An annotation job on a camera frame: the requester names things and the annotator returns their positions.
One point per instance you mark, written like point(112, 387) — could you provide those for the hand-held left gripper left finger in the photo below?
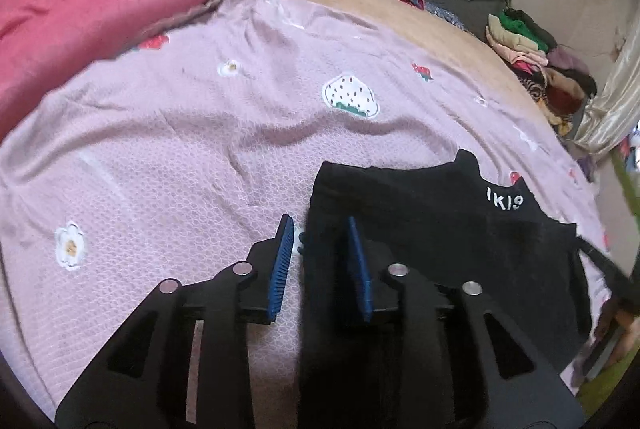
point(280, 269)

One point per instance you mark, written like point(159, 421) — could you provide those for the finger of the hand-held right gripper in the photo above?
point(607, 270)

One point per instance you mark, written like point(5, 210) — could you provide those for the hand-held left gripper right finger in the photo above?
point(361, 274)

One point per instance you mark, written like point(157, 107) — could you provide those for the black sweater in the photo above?
point(450, 229)

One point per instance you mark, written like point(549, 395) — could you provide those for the pile of folded clothes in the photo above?
point(535, 59)

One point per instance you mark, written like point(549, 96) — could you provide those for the green ledge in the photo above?
point(627, 194)

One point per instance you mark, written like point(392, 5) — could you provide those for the purple cloth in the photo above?
point(589, 168)

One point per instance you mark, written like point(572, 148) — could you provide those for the cream satin curtain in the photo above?
point(610, 104)

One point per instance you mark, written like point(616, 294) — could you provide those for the lilac printed bedsheet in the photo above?
point(175, 134)

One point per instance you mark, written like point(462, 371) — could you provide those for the blue floral cloth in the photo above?
point(447, 15)

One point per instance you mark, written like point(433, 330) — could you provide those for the pink fleece blanket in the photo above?
point(100, 9)

